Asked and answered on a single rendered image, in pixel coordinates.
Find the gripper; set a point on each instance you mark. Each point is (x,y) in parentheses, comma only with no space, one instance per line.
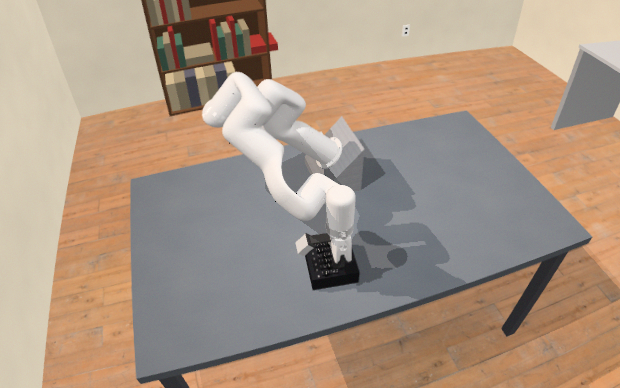
(338,253)

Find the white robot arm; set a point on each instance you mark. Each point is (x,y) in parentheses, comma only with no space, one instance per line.
(245,131)

